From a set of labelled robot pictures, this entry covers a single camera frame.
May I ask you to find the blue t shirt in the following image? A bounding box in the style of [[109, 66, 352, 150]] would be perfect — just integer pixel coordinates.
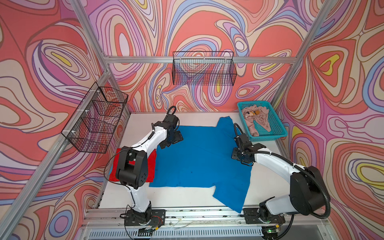
[[150, 117, 251, 213]]

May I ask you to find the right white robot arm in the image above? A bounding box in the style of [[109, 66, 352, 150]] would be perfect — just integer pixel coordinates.
[[232, 123, 331, 223]]

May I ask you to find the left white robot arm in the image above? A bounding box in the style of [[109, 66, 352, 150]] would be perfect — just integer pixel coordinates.
[[116, 106, 184, 226]]

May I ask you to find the folded red t shirt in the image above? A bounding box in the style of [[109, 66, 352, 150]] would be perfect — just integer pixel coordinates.
[[108, 148, 157, 183]]

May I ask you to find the teal plastic laundry basket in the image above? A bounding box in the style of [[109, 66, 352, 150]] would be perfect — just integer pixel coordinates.
[[237, 101, 288, 142]]

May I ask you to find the beige t shirt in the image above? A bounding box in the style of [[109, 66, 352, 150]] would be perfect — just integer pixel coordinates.
[[242, 105, 271, 137]]

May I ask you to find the aluminium horizontal back bar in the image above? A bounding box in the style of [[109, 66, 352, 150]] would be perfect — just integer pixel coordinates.
[[104, 56, 298, 64]]

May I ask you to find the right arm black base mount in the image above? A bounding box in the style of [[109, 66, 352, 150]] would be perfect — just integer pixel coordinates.
[[240, 201, 286, 225]]

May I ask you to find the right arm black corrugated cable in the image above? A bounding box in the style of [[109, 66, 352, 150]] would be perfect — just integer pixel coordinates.
[[233, 122, 331, 220]]

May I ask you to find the black wire basket back wall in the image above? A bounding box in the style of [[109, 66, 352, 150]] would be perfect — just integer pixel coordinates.
[[172, 51, 238, 87]]

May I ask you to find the black wire basket wall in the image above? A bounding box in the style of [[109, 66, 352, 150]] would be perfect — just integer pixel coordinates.
[[62, 84, 128, 154], [172, 51, 238, 87]]

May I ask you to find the black wire basket left wall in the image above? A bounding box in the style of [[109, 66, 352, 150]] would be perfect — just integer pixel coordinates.
[[62, 84, 128, 154]]

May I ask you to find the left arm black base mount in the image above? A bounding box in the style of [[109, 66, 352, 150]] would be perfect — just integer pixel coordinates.
[[121, 204, 166, 228]]

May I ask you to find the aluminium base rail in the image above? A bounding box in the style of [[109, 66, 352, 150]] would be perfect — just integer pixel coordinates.
[[75, 207, 337, 240]]

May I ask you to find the aluminium frame corner post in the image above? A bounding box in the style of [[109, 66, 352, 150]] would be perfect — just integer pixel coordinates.
[[271, 0, 337, 108]]

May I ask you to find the aluminium left frame post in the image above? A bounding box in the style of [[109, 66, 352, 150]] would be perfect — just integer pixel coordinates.
[[1, 1, 129, 240]]

